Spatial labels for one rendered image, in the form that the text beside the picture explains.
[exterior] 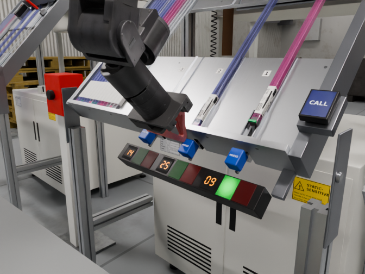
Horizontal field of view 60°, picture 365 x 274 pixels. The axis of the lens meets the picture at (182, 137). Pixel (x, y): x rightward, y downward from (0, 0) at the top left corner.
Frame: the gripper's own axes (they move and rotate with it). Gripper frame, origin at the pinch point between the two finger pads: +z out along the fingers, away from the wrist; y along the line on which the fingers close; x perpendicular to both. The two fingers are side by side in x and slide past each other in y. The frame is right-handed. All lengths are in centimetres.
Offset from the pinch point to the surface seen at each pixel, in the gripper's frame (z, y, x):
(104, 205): 85, 109, 17
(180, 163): 2.2, -0.9, 4.3
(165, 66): 1.7, 19.7, -18.2
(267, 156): 1.9, -16.1, -1.4
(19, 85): 75, 326, -43
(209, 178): 2.1, -8.5, 5.1
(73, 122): 8, 52, 1
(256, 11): 26, 27, -67
